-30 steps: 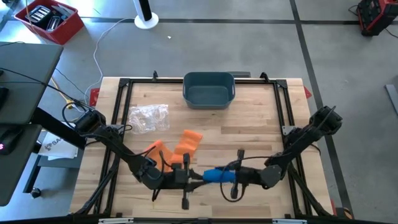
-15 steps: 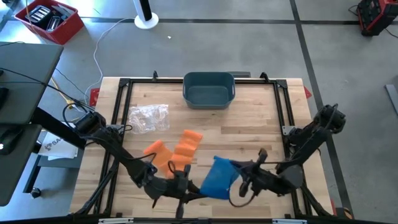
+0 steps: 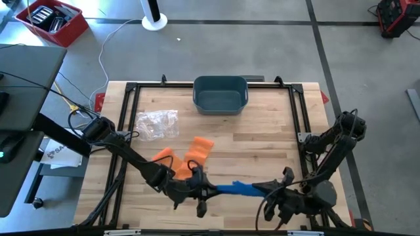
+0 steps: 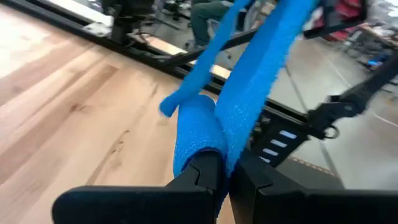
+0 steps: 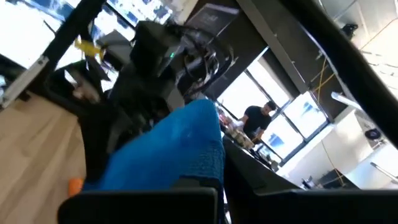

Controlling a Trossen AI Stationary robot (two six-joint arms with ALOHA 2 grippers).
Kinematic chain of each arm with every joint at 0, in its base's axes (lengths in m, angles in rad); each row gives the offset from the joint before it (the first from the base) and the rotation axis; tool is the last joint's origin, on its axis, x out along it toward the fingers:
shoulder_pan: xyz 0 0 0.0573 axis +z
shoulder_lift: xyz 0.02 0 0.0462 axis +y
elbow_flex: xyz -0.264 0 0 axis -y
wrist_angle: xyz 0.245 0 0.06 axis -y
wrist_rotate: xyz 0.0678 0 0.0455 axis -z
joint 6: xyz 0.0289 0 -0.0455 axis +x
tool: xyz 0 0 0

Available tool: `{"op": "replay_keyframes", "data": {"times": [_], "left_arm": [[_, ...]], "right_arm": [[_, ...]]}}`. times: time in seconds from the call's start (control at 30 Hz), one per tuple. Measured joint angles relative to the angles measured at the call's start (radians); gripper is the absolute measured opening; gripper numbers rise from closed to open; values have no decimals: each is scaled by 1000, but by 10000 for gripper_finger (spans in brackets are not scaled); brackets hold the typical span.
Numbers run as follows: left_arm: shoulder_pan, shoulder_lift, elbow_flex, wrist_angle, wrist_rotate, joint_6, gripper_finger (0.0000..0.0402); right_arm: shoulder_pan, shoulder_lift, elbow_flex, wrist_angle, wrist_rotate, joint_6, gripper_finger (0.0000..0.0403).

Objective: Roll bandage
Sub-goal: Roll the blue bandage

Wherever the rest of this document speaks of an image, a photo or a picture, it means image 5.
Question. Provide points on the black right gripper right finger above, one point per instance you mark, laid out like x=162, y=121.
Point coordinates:
x=280, y=205

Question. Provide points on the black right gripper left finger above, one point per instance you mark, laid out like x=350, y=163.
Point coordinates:
x=140, y=207

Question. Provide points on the blue elastic bandage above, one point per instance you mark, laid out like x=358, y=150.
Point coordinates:
x=174, y=149

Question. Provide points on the orange elastic bandage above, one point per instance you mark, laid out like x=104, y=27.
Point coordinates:
x=75, y=186

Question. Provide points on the person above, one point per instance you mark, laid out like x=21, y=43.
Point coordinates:
x=256, y=119

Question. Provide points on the black aluminium frame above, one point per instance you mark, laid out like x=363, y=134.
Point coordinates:
x=342, y=62

